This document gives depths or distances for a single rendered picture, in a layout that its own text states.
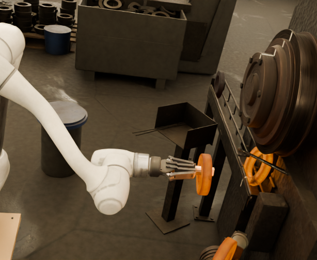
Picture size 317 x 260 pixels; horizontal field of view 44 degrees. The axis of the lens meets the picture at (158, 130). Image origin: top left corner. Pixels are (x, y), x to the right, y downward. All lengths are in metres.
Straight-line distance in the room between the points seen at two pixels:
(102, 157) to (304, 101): 0.70
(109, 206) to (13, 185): 1.46
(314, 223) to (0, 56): 1.12
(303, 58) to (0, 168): 1.24
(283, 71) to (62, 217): 1.56
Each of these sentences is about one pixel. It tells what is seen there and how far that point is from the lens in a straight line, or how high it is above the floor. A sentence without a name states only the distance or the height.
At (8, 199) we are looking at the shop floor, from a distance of 2.56.
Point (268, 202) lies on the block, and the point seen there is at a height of 0.80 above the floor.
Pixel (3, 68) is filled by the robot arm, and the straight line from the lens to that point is 1.32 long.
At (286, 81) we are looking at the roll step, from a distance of 1.39.
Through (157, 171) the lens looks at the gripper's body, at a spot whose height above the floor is 0.84.
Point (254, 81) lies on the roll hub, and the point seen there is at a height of 1.16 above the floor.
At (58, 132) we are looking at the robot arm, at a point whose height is 0.98.
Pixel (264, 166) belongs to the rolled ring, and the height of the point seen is 0.80.
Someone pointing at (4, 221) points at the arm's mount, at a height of 0.38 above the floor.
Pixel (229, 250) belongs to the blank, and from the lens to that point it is 1.29.
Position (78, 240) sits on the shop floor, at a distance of 2.30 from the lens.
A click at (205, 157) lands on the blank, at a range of 1.43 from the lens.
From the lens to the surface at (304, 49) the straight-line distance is 1.42.
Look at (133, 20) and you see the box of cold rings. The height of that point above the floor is 0.67.
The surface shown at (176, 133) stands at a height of 0.60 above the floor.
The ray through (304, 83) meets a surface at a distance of 1.35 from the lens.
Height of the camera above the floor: 1.67
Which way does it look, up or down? 30 degrees down
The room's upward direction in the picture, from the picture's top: 10 degrees clockwise
